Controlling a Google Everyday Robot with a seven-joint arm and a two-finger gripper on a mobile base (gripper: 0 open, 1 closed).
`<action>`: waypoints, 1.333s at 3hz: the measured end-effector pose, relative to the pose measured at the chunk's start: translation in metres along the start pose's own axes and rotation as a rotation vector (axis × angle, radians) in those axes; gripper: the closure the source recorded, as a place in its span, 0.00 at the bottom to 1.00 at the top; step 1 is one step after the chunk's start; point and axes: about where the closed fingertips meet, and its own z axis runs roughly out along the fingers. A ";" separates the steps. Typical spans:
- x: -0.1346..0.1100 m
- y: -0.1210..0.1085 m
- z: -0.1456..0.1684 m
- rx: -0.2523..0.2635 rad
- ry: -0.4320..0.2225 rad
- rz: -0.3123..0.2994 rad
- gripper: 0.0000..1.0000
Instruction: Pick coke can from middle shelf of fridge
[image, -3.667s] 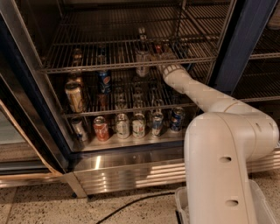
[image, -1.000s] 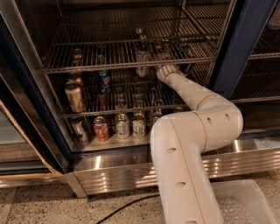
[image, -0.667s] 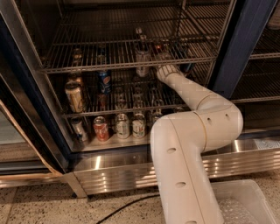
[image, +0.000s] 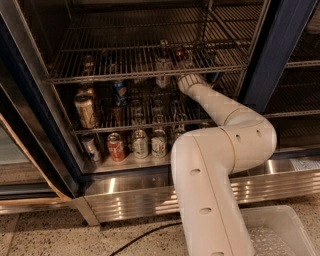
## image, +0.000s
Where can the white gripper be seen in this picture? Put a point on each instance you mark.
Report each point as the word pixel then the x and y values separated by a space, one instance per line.
pixel 190 82

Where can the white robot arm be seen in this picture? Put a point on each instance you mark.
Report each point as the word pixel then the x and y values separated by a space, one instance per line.
pixel 202 161

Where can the blue pepsi can bottom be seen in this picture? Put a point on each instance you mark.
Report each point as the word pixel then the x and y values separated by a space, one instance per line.
pixel 204 125

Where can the blue silver can bottom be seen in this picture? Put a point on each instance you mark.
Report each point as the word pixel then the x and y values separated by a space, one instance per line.
pixel 178 131

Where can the white green can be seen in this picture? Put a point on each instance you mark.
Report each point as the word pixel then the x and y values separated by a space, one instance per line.
pixel 140 144
pixel 158 143

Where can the blue pepsi can middle shelf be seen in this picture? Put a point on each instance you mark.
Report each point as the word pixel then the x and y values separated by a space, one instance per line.
pixel 119 93

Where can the white green can bottom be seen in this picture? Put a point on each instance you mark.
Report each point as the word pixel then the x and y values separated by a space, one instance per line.
pixel 140 144

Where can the red coke can bottom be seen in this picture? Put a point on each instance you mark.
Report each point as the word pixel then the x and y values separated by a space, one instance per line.
pixel 115 146

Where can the stainless steel fridge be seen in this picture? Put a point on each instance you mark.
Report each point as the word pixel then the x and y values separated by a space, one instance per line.
pixel 45 164

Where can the brown can behind gold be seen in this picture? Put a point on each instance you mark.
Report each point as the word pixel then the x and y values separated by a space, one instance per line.
pixel 87 88

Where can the gold can middle shelf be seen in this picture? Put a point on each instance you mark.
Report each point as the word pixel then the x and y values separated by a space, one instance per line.
pixel 85 107

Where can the silver can bottom left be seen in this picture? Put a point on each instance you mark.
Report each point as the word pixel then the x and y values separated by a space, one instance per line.
pixel 88 142

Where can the clear glass bottle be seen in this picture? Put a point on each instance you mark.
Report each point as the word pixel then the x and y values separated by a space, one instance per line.
pixel 163 63

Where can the clear plastic bin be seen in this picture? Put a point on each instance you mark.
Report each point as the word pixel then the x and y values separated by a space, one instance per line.
pixel 277 231

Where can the right fridge wire shelf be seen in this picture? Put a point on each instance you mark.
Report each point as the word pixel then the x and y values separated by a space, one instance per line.
pixel 298 90

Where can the upper wire shelf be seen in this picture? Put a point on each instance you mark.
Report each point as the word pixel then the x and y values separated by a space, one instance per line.
pixel 122 42

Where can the middle wire shelf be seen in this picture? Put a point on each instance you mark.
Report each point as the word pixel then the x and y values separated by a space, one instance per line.
pixel 144 101

